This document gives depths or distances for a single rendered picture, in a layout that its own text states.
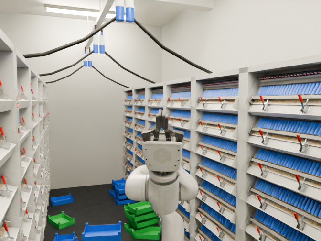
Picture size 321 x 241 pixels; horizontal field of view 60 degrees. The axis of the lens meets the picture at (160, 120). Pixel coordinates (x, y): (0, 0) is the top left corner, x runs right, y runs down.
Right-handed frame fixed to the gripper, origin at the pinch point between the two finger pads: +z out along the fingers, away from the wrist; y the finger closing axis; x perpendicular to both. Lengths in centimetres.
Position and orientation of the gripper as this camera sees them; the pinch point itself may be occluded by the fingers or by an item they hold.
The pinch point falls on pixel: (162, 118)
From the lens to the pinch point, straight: 67.5
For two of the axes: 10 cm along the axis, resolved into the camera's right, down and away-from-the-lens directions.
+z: -0.3, -8.3, -5.6
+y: -10.0, -0.2, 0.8
